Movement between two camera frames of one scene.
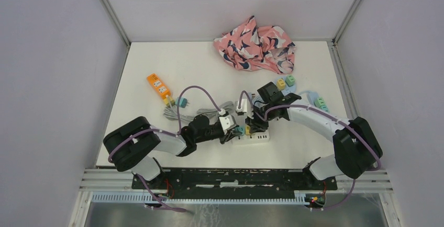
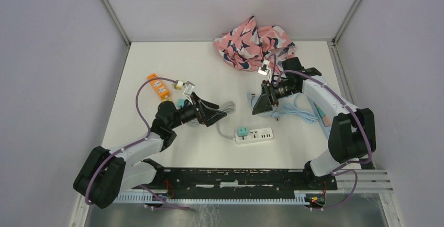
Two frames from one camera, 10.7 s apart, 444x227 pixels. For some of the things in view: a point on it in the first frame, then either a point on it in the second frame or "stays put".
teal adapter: [240, 128] stays put
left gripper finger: [229, 134] -> [194, 98]
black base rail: [236, 183] stays put
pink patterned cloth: [248, 47] stays put
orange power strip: [162, 89] stays put
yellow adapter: [247, 130] -> [178, 86]
